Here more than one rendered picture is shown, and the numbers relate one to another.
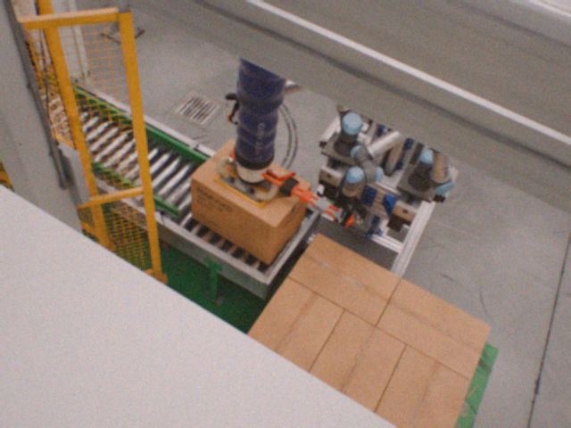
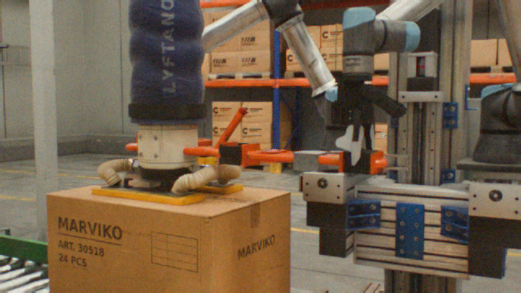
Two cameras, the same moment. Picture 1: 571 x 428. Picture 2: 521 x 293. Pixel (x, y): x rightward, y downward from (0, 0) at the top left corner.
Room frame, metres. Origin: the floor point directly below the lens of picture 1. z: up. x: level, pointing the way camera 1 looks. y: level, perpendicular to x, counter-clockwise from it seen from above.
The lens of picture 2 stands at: (0.55, -0.24, 1.22)
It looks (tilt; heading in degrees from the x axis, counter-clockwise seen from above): 5 degrees down; 7
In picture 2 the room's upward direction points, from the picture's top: straight up
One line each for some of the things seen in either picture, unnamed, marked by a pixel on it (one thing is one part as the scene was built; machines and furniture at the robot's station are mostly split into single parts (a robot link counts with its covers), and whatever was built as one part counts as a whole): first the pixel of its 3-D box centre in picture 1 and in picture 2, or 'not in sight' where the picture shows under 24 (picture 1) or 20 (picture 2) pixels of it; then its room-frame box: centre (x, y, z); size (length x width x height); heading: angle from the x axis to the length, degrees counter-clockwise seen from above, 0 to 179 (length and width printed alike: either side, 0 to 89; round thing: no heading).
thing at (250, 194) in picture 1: (242, 187); (146, 189); (1.98, 0.27, 0.97); 0.34 x 0.10 x 0.05; 66
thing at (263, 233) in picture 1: (249, 201); (171, 258); (2.07, 0.22, 0.75); 0.60 x 0.40 x 0.40; 66
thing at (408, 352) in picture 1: (359, 353); not in sight; (1.41, -0.61, 0.34); 1.20 x 1.00 x 0.40; 68
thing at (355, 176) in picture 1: (353, 178); (360, 32); (1.84, -0.31, 1.38); 0.09 x 0.08 x 0.11; 119
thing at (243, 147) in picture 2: (289, 186); (239, 153); (1.97, 0.00, 1.08); 0.10 x 0.08 x 0.06; 156
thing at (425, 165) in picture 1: (429, 163); (503, 106); (2.23, -0.76, 1.20); 0.13 x 0.12 x 0.14; 29
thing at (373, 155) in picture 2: (343, 218); (361, 161); (1.82, -0.32, 1.08); 0.08 x 0.07 x 0.05; 66
